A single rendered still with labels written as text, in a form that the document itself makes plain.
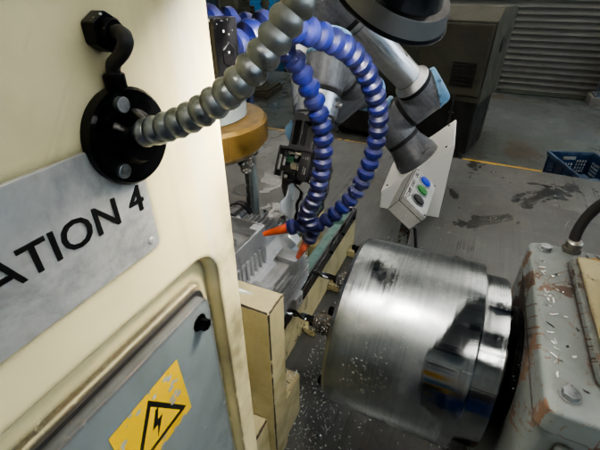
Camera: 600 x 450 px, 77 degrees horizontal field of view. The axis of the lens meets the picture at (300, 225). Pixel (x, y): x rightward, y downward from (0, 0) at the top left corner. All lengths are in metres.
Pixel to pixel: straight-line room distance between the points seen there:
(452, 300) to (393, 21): 0.35
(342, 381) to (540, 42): 7.04
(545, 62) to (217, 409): 7.24
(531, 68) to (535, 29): 0.56
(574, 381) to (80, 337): 0.41
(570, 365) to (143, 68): 0.44
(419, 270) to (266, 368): 0.24
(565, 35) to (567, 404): 7.04
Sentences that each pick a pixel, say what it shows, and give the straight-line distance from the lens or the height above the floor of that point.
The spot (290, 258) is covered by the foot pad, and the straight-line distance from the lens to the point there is 0.65.
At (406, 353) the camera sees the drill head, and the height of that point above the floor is 1.11.
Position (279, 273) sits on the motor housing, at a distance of 0.63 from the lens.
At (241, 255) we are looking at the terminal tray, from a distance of 0.57.
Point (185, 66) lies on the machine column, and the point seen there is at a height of 1.44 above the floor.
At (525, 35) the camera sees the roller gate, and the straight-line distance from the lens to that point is 7.32.
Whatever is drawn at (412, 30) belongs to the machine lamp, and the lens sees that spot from 0.22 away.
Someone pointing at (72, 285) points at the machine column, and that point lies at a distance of 0.18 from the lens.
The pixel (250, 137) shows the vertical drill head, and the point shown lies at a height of 1.32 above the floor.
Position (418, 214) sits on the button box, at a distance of 0.86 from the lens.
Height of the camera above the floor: 1.47
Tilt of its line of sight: 32 degrees down
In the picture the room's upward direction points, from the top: straight up
